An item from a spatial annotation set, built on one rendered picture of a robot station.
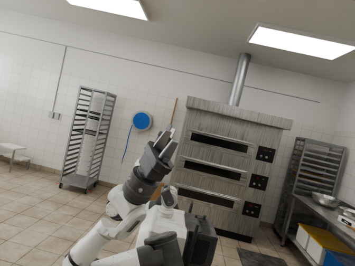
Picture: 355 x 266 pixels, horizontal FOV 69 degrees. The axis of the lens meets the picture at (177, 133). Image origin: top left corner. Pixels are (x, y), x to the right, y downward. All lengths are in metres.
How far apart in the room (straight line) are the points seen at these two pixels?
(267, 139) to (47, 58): 4.43
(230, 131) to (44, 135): 3.72
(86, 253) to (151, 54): 4.69
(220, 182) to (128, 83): 2.60
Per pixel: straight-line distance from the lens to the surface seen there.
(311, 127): 5.50
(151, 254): 0.89
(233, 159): 4.11
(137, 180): 0.71
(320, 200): 4.36
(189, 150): 4.05
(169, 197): 1.03
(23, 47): 6.28
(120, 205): 0.79
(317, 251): 4.14
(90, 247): 0.84
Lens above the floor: 1.63
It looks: 3 degrees down
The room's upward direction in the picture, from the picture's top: 13 degrees clockwise
